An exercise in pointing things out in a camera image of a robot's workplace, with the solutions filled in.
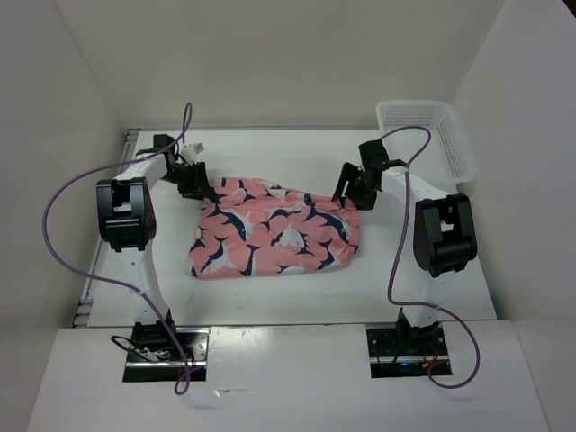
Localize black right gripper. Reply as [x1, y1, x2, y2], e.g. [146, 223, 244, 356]
[331, 162, 378, 211]

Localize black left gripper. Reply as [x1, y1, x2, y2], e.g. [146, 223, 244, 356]
[159, 160, 214, 202]

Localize pink shark print shorts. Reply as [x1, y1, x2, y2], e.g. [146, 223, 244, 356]
[189, 176, 360, 280]

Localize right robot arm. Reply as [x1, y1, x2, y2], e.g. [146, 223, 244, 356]
[333, 140, 477, 354]

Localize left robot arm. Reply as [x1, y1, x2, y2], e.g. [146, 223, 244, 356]
[96, 134, 211, 360]

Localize white plastic basket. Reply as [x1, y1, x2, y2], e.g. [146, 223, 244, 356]
[375, 100, 477, 187]

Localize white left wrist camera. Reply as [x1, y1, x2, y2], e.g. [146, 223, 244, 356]
[178, 143, 204, 165]

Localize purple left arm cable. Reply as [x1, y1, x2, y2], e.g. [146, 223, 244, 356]
[42, 102, 199, 396]

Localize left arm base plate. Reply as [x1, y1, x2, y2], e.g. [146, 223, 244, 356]
[111, 328, 211, 383]

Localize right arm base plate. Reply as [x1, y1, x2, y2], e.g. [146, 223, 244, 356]
[365, 325, 453, 379]

